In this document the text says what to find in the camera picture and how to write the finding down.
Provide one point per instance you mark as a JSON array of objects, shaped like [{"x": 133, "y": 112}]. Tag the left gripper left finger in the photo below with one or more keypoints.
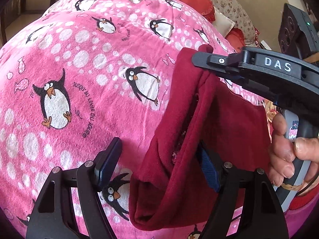
[{"x": 53, "y": 215}]

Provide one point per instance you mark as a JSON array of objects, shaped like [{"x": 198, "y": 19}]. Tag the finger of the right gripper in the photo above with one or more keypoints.
[{"x": 226, "y": 67}]

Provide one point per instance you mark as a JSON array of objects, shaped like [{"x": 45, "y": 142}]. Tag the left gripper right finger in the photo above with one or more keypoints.
[{"x": 246, "y": 205}]

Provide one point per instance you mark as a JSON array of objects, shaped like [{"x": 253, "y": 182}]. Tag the dark red fleece garment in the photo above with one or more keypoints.
[{"x": 169, "y": 189}]

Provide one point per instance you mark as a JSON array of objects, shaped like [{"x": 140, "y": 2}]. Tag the pink sleeve forearm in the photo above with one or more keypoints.
[{"x": 299, "y": 210}]

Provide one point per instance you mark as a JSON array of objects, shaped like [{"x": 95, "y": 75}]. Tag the right hand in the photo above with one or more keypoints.
[{"x": 282, "y": 153}]

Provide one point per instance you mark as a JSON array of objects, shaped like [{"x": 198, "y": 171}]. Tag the right red heart pillow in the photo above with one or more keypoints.
[{"x": 236, "y": 39}]

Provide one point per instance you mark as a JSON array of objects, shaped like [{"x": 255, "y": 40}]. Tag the white square pillow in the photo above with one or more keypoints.
[{"x": 222, "y": 24}]

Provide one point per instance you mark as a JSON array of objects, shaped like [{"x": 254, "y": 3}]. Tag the pink penguin fleece blanket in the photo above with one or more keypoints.
[{"x": 88, "y": 71}]

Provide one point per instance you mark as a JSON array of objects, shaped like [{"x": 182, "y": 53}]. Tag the dark wooden side table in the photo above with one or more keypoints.
[{"x": 16, "y": 8}]

